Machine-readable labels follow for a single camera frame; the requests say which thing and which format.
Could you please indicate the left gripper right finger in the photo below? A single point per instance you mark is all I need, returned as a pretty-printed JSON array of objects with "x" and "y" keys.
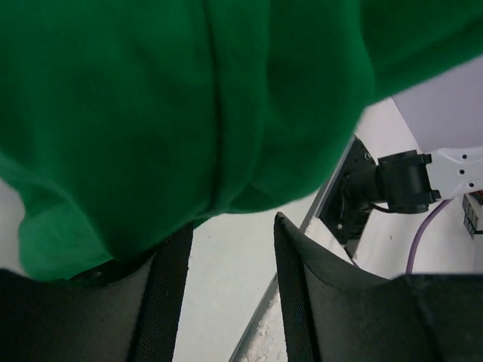
[{"x": 334, "y": 311}]

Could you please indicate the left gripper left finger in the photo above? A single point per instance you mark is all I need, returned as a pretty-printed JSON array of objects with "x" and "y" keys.
[{"x": 117, "y": 312}]

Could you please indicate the green t shirt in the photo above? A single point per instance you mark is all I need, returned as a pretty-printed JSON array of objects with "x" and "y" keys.
[{"x": 123, "y": 121}]

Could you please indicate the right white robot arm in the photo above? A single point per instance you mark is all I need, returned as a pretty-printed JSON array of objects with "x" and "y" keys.
[{"x": 408, "y": 182}]

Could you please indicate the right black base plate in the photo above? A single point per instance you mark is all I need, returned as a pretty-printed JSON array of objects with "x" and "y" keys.
[{"x": 343, "y": 214}]

